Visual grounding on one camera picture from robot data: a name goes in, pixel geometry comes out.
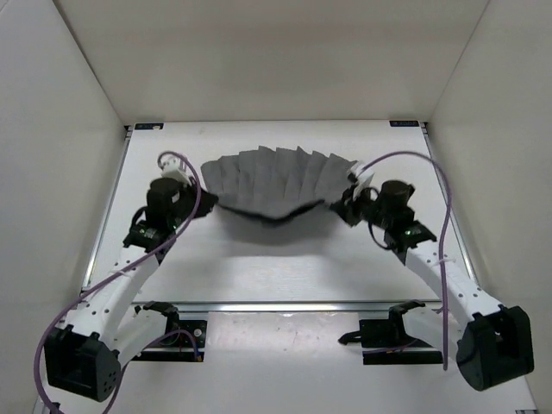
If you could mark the blue label corner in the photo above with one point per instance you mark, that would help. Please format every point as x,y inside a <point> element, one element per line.
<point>404,124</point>
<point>149,126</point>

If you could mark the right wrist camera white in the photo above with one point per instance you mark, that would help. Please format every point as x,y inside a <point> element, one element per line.
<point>361,176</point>

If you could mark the aluminium table front rail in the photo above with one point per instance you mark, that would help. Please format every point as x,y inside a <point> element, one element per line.
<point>285,307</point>

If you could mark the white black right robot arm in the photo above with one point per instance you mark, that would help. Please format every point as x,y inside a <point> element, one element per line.
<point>489,342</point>

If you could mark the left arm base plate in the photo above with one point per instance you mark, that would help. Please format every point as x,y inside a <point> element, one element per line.
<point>184,341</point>

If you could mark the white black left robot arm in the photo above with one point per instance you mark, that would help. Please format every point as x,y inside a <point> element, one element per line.
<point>87,349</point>

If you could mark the blue label right corner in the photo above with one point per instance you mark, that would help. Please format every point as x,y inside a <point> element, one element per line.
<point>404,124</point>

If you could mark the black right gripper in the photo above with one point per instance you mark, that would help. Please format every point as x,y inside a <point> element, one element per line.
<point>346,207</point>

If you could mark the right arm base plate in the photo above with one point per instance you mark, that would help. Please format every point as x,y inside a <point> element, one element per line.
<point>381,346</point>

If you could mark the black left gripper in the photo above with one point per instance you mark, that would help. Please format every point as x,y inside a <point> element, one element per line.
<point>210,200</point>

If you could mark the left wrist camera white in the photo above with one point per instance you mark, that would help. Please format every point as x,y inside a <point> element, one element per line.
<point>173,167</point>

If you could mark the aluminium table left rail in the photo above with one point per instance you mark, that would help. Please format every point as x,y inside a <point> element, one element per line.
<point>93,258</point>

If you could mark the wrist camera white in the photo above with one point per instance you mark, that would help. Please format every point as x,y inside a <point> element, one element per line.
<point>173,167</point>
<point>361,176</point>

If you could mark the blue label left corner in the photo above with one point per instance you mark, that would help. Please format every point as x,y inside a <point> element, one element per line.
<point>149,126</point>

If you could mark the grey pleated skirt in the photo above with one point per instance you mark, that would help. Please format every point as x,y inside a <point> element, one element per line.
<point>276,185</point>

